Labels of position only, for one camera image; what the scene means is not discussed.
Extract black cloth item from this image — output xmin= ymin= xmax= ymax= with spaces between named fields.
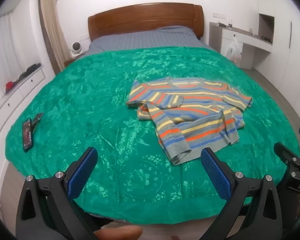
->
xmin=17 ymin=63 xmax=42 ymax=82

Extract red cloth item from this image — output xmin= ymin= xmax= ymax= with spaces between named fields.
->
xmin=5 ymin=81 xmax=17 ymax=93

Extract white built-in desk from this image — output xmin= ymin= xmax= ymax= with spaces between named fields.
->
xmin=209 ymin=21 xmax=274 ymax=69

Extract green patterned blanket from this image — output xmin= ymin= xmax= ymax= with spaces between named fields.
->
xmin=5 ymin=47 xmax=300 ymax=225

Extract black smartphone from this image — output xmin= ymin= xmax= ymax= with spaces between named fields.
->
xmin=22 ymin=119 xmax=33 ymax=153

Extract striped knit sweater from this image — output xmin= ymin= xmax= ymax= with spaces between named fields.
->
xmin=126 ymin=78 xmax=253 ymax=166

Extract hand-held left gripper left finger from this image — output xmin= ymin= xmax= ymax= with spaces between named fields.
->
xmin=16 ymin=147 xmax=100 ymax=240

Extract dark flat device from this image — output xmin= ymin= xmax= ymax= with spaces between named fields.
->
xmin=31 ymin=112 xmax=44 ymax=130

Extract white window cabinet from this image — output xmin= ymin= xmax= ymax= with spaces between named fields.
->
xmin=0 ymin=62 xmax=55 ymax=155

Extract white wardrobe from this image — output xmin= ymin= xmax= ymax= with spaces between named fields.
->
xmin=255 ymin=0 xmax=300 ymax=125

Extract beige curtain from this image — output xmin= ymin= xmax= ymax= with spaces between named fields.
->
xmin=39 ymin=0 xmax=65 ymax=74

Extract grey striped bedsheet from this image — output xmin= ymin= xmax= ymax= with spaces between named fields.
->
xmin=86 ymin=26 xmax=210 ymax=55

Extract person's left hand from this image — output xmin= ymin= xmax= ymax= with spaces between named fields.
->
xmin=94 ymin=225 xmax=143 ymax=240

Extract white sheer curtain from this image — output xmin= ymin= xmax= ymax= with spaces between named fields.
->
xmin=0 ymin=0 xmax=43 ymax=105

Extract brown wooden headboard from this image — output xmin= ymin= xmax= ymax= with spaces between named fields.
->
xmin=87 ymin=3 xmax=205 ymax=42

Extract white plastic bag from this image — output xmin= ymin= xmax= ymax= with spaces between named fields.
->
xmin=225 ymin=37 xmax=242 ymax=62

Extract small white fan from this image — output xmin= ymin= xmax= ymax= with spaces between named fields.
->
xmin=69 ymin=42 xmax=83 ymax=55

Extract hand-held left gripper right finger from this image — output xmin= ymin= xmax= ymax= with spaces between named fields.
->
xmin=200 ymin=147 xmax=280 ymax=240

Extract wooden nightstand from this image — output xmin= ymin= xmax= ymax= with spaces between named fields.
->
xmin=64 ymin=52 xmax=87 ymax=67

